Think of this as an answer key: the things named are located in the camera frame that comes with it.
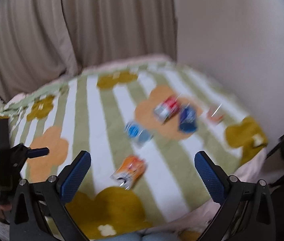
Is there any beige curtain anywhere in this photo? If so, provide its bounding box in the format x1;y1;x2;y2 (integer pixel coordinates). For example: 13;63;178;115
0;0;177;102

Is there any red labelled plastic cup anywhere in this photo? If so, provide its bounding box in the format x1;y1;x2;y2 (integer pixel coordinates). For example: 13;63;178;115
153;95;181;124

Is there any clear cup orange print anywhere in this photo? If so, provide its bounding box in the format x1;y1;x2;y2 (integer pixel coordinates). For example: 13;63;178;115
207;104;225;124

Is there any green striped flower blanket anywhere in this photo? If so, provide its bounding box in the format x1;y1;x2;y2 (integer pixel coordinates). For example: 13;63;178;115
0;62;269;241

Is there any orange labelled plastic cup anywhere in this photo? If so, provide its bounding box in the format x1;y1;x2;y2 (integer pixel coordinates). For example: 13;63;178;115
111;155;147;190

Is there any dark blue labelled cup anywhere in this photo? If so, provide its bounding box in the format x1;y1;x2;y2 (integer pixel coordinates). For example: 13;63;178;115
178;104;197;133

